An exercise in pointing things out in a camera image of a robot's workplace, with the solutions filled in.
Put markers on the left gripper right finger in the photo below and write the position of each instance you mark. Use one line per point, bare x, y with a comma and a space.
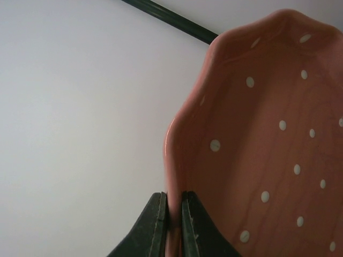
200, 236

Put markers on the pink polka dot plate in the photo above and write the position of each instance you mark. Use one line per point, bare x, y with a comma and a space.
259, 139

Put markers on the black aluminium frame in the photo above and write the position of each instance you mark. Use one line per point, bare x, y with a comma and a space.
183, 24

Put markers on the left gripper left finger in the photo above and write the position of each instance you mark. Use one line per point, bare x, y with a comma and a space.
148, 235

